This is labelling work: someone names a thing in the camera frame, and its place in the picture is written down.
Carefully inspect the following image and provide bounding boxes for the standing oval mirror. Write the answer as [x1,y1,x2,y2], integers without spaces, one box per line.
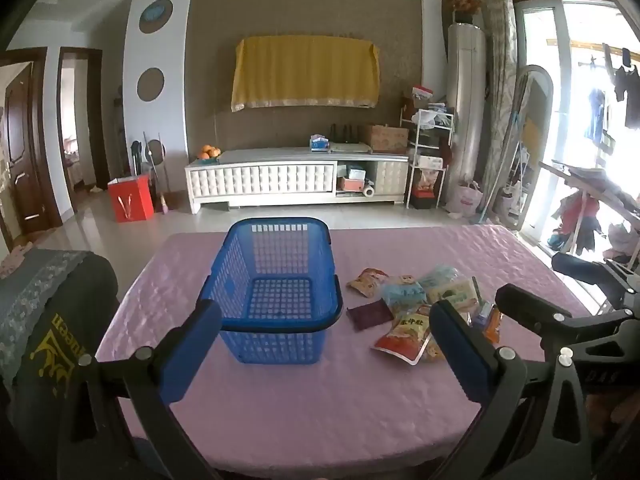
[500,65,555,233]

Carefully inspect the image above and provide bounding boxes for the dark hanging garment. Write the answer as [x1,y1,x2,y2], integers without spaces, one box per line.
[612,65,640,128]

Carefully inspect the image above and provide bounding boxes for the patterned upright mattress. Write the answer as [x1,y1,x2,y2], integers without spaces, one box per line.
[477,0,521,211]

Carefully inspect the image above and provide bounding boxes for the red clothes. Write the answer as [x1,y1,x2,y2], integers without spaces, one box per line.
[552,192,603,256]

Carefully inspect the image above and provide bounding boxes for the cardboard box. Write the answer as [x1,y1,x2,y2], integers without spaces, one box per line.
[362,124,410,155]

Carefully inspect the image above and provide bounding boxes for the blue plastic basket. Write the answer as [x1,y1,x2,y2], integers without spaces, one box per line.
[198,217,344,365]

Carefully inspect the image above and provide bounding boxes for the white shelf rack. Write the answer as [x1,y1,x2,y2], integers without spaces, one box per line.
[400,108,455,210]

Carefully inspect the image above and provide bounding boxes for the wooden drying rack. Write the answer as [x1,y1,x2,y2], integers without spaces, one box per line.
[537,160,640,256]

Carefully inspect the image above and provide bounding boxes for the small orange snack packet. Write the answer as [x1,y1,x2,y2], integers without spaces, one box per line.
[482,305,502,345]

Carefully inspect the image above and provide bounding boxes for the red and white snack packet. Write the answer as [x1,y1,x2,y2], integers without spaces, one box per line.
[371,310,432,366]

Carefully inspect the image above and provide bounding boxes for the broom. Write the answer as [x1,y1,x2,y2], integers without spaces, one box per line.
[155,160,171,215]

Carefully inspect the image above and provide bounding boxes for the maroon packet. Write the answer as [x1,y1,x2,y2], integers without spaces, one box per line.
[346,299,395,331]

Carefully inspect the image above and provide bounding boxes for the pink crumpled cloth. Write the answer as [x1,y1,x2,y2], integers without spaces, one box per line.
[0,242,33,278]

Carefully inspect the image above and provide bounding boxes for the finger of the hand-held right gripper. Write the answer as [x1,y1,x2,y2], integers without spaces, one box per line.
[495,284,633,333]
[552,252,640,306]

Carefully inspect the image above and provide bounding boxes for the brown wooden door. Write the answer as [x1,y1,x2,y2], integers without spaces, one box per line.
[0,47,63,251]

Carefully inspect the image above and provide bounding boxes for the round wall decor blue centre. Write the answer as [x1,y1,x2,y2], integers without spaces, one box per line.
[138,0,174,34]

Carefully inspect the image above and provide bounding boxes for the vase of dried flowers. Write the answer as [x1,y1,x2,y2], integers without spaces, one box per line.
[447,0,483,25]

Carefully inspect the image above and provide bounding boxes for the red paper bag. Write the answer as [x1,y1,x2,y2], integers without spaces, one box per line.
[107,173,155,223]

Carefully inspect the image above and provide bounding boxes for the white shopping bag pink print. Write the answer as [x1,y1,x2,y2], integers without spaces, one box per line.
[446,180,484,217]

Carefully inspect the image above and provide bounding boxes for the blue hanging garment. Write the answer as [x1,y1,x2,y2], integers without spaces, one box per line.
[585,87,608,143]

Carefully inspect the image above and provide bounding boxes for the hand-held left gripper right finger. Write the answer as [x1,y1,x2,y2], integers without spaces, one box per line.
[428,300,593,480]

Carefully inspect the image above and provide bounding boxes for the light blue snack packet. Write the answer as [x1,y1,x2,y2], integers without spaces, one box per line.
[381,276,427,313]

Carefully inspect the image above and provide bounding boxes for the orange printed bag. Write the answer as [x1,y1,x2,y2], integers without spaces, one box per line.
[417,167,446,196]

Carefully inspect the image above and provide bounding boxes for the silver tower air conditioner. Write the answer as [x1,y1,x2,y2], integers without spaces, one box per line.
[446,22,488,196]

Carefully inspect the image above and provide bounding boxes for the small blue snack packet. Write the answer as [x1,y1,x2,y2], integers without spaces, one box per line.
[470,300,493,331]

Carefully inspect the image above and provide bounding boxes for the white tv cabinet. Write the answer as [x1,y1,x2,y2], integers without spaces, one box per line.
[185,147,411,215]

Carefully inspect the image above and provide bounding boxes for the clear bag of white crackers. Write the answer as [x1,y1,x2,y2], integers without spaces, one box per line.
[425,280,478,311]

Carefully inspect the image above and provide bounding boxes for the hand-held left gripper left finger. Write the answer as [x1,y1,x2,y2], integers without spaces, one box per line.
[55,299,223,480]

